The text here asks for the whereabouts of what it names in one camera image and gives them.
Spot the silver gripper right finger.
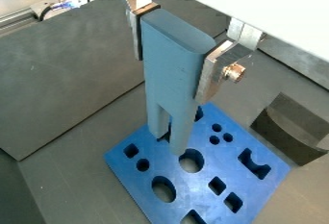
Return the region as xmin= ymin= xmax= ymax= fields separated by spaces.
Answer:
xmin=194 ymin=18 xmax=264 ymax=104

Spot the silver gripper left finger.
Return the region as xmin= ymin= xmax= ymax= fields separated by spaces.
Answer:
xmin=122 ymin=0 xmax=161 ymax=61

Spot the grey-blue square-circle peg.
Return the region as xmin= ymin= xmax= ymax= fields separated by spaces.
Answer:
xmin=142 ymin=9 xmax=216 ymax=156

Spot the black foam block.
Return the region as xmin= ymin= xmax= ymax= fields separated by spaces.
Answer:
xmin=251 ymin=93 xmax=329 ymax=166

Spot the dark grey foam mat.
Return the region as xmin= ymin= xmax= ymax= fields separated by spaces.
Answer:
xmin=0 ymin=0 xmax=231 ymax=162

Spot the blue shape-sorting board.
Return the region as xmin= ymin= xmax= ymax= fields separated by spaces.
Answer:
xmin=105 ymin=103 xmax=291 ymax=224

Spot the aluminium rail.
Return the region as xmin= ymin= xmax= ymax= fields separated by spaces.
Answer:
xmin=0 ymin=7 xmax=42 ymax=35

